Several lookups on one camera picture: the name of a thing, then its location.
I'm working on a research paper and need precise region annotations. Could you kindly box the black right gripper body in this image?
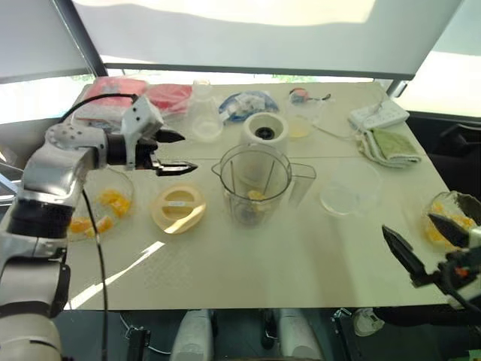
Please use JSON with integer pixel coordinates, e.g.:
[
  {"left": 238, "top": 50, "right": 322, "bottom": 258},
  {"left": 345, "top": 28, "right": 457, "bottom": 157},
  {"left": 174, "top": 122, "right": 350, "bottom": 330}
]
[{"left": 416, "top": 248, "right": 481, "bottom": 299}]

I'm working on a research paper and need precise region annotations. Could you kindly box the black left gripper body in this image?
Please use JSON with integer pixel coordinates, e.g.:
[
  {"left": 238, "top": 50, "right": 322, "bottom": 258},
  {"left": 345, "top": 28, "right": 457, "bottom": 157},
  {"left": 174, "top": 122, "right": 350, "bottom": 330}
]
[{"left": 135, "top": 129, "right": 163, "bottom": 171}]

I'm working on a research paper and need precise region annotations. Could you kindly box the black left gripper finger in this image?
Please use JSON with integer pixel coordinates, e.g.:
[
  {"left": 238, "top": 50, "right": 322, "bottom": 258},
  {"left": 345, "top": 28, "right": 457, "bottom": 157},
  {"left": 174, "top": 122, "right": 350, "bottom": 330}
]
[
  {"left": 156, "top": 127, "right": 186, "bottom": 144},
  {"left": 154, "top": 159, "right": 199, "bottom": 178}
]

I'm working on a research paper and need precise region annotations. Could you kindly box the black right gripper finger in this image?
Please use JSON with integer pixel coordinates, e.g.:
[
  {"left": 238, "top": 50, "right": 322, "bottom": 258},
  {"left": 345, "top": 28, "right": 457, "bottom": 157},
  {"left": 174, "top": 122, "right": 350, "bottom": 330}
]
[
  {"left": 428, "top": 213, "right": 471, "bottom": 250},
  {"left": 382, "top": 224, "right": 428, "bottom": 287}
]

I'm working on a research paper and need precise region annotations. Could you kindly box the cream blender lid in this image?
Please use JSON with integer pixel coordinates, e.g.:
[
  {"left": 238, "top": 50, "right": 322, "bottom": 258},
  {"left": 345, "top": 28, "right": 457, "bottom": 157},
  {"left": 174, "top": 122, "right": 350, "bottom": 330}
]
[{"left": 150, "top": 184, "right": 207, "bottom": 235}]

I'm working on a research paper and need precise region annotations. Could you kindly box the white blender base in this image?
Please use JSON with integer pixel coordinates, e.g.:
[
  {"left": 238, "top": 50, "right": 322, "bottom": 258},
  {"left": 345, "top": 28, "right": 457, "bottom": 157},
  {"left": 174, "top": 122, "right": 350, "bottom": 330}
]
[{"left": 240, "top": 112, "right": 291, "bottom": 152}]

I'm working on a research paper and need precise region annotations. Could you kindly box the dark rimmed glass bowl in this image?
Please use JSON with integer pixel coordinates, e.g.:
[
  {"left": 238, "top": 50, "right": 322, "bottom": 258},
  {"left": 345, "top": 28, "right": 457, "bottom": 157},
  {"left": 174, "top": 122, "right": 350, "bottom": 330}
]
[{"left": 422, "top": 190, "right": 481, "bottom": 250}]

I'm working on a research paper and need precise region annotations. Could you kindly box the clear conical glass flask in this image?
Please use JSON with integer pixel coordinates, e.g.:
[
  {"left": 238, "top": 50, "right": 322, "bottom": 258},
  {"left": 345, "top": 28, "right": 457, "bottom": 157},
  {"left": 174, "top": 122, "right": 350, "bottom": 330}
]
[{"left": 190, "top": 79, "right": 223, "bottom": 144}]

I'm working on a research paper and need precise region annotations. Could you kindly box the small bag with red item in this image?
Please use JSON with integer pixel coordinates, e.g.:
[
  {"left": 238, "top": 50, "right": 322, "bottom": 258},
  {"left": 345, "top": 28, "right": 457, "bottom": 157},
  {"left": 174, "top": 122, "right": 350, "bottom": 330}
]
[{"left": 144, "top": 83, "right": 195, "bottom": 120}]

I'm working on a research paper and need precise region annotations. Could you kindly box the clear wavy glass bowl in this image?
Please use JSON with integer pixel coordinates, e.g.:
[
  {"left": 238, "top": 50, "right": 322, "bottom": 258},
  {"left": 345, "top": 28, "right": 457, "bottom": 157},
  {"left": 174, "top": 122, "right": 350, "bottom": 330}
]
[{"left": 66, "top": 165, "right": 136, "bottom": 243}]

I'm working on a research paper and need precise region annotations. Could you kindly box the large bag with red cloth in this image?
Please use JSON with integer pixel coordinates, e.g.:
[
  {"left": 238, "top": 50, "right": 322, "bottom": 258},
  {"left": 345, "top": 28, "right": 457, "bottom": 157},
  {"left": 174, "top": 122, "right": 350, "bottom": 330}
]
[{"left": 70, "top": 76, "right": 148, "bottom": 126}]

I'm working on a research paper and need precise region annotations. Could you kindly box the small white plastic device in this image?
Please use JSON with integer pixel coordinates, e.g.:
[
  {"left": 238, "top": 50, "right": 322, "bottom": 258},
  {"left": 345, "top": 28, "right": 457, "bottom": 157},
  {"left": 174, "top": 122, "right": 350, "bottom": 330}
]
[{"left": 354, "top": 307, "right": 377, "bottom": 338}]

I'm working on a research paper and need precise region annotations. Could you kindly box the clear round plastic dish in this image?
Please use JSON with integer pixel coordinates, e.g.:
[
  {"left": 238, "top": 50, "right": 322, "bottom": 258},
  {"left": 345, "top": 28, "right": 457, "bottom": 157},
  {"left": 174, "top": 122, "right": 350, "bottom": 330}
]
[{"left": 319, "top": 159, "right": 383, "bottom": 217}]

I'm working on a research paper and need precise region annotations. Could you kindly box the black chair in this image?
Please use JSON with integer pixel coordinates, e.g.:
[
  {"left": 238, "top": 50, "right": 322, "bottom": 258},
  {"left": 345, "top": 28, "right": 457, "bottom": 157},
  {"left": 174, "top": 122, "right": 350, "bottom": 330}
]
[{"left": 427, "top": 123, "right": 481, "bottom": 182}]

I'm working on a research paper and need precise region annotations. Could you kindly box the folded green white cloth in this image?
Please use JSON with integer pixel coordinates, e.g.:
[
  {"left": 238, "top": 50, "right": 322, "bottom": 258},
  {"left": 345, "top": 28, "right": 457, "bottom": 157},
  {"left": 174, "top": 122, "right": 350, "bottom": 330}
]
[{"left": 354, "top": 126, "right": 423, "bottom": 168}]

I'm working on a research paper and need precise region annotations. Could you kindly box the black horizontal window bar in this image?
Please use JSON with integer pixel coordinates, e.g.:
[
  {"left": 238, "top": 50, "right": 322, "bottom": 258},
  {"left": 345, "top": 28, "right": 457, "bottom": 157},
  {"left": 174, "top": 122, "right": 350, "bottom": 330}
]
[{"left": 104, "top": 62, "right": 417, "bottom": 80}]

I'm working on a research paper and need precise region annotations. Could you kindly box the clear cup with yellow juice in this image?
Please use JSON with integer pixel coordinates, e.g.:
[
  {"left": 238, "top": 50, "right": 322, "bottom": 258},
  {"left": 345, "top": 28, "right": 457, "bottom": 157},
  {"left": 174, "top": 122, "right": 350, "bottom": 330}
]
[{"left": 286, "top": 100, "right": 326, "bottom": 140}]

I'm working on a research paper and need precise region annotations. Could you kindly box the white rounded leg cover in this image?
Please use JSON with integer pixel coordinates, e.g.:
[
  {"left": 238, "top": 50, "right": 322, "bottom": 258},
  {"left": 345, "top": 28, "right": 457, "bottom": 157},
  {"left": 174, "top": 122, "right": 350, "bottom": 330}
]
[
  {"left": 277, "top": 308, "right": 325, "bottom": 361},
  {"left": 171, "top": 308, "right": 216, "bottom": 361}
]

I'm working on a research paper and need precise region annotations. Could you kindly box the orange blue tape measure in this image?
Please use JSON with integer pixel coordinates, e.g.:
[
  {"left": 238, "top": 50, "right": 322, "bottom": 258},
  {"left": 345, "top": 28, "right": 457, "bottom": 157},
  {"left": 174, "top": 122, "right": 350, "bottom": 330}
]
[{"left": 289, "top": 87, "right": 332, "bottom": 105}]

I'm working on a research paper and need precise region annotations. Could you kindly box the white power strip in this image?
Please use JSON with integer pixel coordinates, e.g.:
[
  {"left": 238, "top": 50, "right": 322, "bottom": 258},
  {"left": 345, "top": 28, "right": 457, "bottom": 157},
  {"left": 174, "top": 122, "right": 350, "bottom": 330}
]
[{"left": 348, "top": 106, "right": 411, "bottom": 129}]

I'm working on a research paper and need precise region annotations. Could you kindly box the wide white roller blind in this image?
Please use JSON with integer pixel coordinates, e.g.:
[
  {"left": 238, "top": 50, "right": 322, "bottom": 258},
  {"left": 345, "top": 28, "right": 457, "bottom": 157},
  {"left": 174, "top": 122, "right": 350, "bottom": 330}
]
[{"left": 71, "top": 0, "right": 466, "bottom": 77}]

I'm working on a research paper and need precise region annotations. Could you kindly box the narrow grey roller blind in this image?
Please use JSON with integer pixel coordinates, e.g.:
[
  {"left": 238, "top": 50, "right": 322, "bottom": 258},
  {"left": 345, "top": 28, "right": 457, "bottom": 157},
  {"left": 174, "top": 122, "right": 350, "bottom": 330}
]
[{"left": 0, "top": 0, "right": 95, "bottom": 84}]

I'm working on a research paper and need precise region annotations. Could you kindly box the blue grey roller blind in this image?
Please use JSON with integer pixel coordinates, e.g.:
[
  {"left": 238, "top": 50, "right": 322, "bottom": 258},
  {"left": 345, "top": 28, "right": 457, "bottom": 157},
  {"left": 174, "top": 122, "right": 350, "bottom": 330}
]
[{"left": 433, "top": 0, "right": 481, "bottom": 56}]

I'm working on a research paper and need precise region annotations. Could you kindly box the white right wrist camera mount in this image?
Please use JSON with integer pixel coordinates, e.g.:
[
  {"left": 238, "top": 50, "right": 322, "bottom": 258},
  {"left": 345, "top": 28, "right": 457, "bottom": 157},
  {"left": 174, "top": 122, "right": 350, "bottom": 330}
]
[{"left": 464, "top": 224, "right": 481, "bottom": 252}]

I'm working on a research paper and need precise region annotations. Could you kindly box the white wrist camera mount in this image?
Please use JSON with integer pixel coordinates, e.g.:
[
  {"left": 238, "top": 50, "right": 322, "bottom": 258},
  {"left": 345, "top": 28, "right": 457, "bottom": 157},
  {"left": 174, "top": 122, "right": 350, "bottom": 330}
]
[
  {"left": 120, "top": 95, "right": 165, "bottom": 171},
  {"left": 464, "top": 224, "right": 481, "bottom": 252}
]

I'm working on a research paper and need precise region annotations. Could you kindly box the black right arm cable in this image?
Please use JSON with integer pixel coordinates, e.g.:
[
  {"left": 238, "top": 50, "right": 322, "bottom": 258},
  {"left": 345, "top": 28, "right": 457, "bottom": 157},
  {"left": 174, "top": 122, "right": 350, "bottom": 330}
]
[{"left": 446, "top": 284, "right": 480, "bottom": 312}]

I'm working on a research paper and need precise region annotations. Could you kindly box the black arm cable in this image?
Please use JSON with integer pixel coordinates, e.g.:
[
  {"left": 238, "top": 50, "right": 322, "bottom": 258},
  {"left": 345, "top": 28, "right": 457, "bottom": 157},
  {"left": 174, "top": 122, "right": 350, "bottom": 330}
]
[
  {"left": 446, "top": 284, "right": 480, "bottom": 312},
  {"left": 61, "top": 93, "right": 137, "bottom": 361}
]

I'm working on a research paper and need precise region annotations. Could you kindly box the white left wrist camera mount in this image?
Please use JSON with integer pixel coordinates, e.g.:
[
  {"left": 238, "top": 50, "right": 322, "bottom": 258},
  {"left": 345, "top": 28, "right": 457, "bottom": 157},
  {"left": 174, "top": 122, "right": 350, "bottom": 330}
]
[{"left": 120, "top": 95, "right": 165, "bottom": 171}]

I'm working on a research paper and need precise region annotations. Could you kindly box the plastic bag with blue cable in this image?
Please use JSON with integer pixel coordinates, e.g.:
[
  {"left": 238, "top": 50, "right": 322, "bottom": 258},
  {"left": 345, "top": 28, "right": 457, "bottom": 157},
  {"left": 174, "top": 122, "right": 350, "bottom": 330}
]
[{"left": 218, "top": 89, "right": 281, "bottom": 123}]

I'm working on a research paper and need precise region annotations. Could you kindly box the clear blender jar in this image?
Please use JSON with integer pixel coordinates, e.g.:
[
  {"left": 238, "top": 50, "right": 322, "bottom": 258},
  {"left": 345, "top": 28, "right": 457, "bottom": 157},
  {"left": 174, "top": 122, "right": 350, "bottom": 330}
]
[{"left": 210, "top": 144, "right": 317, "bottom": 229}]

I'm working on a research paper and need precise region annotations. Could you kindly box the black metal table bracket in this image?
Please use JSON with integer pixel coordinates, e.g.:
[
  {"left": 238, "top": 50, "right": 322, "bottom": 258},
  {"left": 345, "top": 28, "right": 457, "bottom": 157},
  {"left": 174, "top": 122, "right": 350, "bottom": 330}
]
[
  {"left": 126, "top": 326, "right": 152, "bottom": 361},
  {"left": 330, "top": 307, "right": 358, "bottom": 361}
]

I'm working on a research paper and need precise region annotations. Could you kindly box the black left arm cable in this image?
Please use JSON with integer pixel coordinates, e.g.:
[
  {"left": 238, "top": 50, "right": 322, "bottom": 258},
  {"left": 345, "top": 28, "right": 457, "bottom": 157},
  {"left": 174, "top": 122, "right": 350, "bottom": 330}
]
[{"left": 61, "top": 93, "right": 137, "bottom": 361}]

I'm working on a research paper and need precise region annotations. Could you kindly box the black slanted window post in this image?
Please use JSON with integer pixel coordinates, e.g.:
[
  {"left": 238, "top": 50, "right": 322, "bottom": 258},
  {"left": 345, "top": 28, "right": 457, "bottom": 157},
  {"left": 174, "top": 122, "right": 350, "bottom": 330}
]
[{"left": 50, "top": 0, "right": 109, "bottom": 77}]

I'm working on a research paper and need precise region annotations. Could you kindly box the thin white cable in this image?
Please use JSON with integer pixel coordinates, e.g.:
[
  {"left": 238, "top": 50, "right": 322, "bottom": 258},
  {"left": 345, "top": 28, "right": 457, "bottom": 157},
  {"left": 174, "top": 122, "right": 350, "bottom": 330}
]
[{"left": 310, "top": 123, "right": 362, "bottom": 143}]

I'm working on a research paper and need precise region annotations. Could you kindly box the white power strip cord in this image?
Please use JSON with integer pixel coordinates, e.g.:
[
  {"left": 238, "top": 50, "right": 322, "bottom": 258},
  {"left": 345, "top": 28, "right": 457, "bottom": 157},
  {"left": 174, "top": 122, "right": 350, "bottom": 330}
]
[{"left": 371, "top": 80, "right": 392, "bottom": 114}]

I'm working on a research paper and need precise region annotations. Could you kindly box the short black window post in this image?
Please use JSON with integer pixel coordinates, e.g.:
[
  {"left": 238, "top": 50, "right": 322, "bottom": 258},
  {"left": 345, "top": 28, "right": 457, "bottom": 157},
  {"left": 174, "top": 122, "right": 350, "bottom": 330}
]
[{"left": 388, "top": 77, "right": 410, "bottom": 98}]

